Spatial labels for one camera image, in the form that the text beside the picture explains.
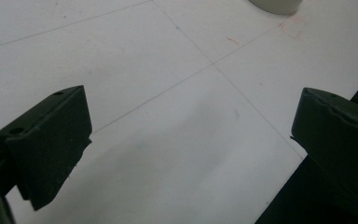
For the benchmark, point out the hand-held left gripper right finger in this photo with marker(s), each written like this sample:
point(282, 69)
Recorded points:
point(338, 143)

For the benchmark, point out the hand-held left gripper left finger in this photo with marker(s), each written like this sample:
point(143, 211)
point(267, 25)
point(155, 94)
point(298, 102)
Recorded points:
point(48, 146)

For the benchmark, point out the white round container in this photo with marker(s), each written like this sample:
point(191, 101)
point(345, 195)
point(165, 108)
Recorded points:
point(276, 5)

